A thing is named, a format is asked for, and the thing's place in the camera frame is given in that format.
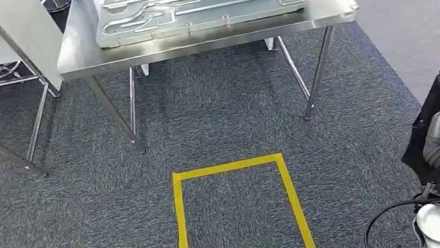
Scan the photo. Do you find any stamped sheet metal panel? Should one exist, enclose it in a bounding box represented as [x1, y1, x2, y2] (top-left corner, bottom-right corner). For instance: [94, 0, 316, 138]
[88, 0, 311, 52]

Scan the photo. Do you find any white panel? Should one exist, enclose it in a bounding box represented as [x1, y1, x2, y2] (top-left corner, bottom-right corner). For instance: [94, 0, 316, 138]
[0, 0, 74, 101]

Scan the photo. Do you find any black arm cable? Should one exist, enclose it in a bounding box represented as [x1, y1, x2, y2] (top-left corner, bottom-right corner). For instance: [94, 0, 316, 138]
[358, 194, 440, 248]

